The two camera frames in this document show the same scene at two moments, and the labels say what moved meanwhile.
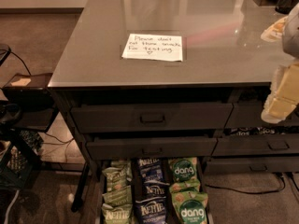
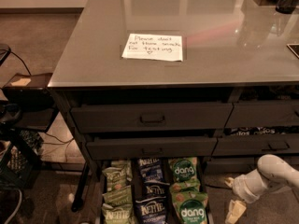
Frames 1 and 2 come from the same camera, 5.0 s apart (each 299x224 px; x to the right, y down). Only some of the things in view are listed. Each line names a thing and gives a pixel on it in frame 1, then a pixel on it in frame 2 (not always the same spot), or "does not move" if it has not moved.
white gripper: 291,36 to 242,187
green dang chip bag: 190,187 does not move
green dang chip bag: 183,169 does not move
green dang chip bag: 191,205 does not move
